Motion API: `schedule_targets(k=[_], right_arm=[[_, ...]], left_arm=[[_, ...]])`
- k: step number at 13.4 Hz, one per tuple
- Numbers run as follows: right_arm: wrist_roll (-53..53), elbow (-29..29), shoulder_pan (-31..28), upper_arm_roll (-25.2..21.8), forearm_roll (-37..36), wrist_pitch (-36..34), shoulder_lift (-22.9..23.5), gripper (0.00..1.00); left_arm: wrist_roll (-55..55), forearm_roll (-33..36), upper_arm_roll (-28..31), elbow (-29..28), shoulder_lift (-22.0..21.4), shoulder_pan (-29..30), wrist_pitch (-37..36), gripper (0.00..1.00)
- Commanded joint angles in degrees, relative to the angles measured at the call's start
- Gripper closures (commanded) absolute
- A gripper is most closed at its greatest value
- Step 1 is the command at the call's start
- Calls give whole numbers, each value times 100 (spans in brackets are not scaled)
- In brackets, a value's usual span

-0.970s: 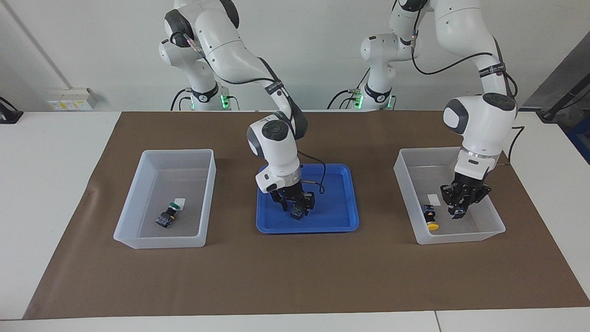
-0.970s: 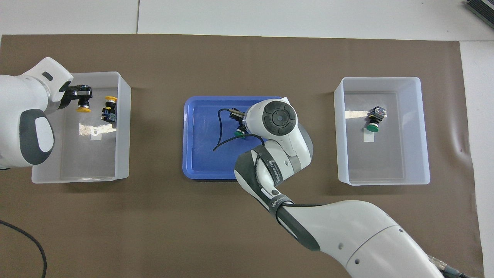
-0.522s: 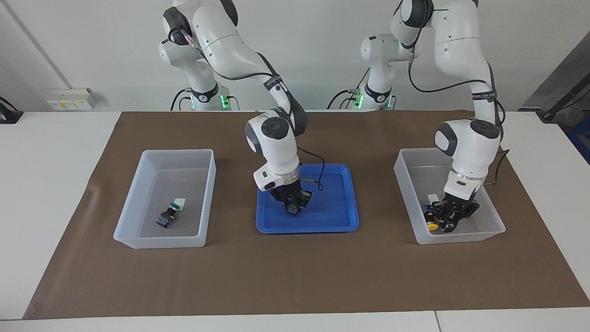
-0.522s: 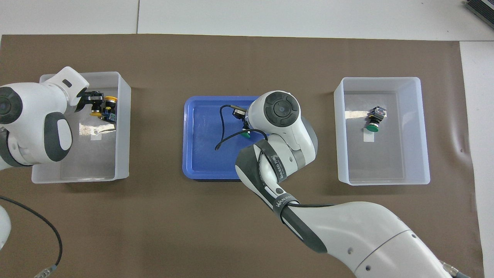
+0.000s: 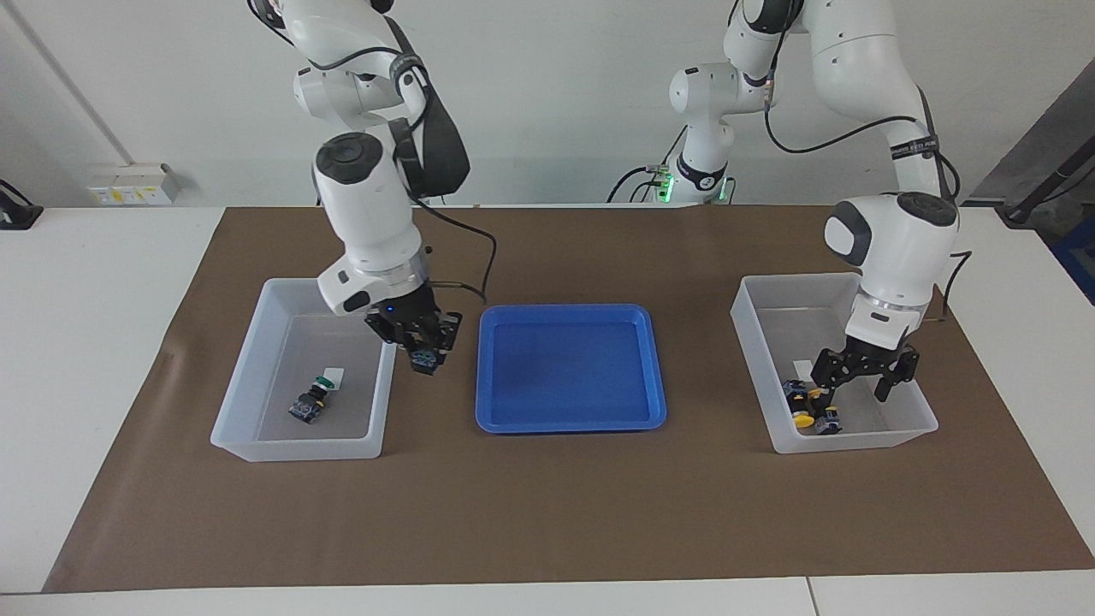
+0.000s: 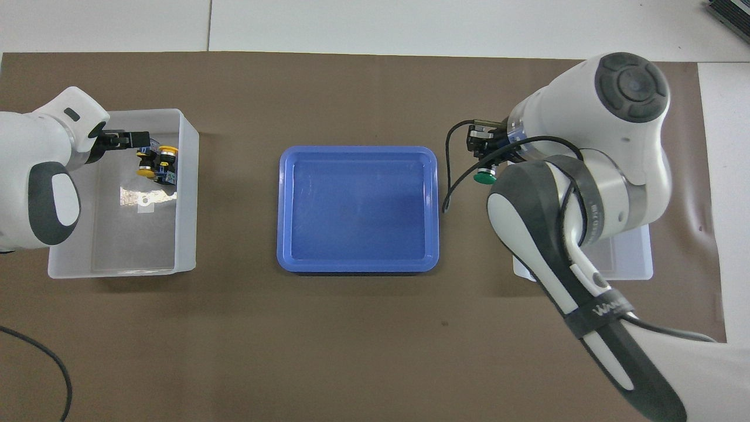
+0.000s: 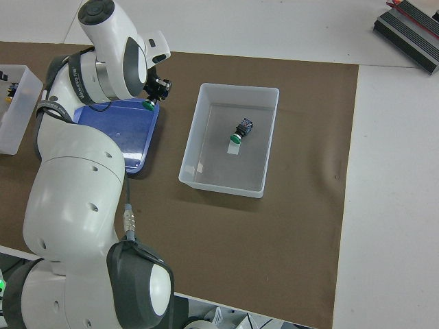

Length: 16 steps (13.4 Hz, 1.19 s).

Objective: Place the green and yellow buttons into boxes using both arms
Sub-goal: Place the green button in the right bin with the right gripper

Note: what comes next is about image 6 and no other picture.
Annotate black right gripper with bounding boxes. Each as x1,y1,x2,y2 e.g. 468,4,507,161
467,119,523,172

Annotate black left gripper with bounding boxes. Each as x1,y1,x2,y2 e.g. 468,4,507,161
87,120,151,166

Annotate translucent white plastic box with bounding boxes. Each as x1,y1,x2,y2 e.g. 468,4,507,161
47,108,200,280
513,226,654,283

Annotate blue plastic tray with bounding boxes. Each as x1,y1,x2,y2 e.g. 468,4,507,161
277,145,439,274

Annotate brown paper table mat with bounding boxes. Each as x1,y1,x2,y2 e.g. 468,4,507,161
0,52,728,422

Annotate grey metal device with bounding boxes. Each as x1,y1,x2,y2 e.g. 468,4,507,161
705,0,750,28

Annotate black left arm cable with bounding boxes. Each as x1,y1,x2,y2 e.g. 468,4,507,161
0,325,73,422

